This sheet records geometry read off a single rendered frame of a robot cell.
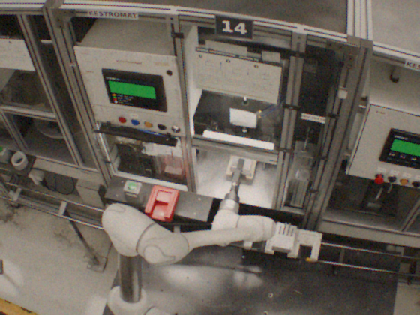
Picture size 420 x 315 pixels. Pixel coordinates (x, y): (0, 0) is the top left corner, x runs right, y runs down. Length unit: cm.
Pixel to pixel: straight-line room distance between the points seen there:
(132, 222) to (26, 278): 188
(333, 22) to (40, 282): 264
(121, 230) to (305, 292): 111
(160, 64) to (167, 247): 64
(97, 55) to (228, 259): 126
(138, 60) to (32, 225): 215
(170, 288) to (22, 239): 152
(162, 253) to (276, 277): 96
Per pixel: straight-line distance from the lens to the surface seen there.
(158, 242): 162
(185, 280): 244
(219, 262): 247
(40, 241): 352
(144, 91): 181
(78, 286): 329
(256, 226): 206
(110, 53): 176
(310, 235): 235
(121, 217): 171
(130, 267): 188
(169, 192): 235
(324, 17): 159
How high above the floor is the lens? 297
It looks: 55 degrees down
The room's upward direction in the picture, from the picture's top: 4 degrees counter-clockwise
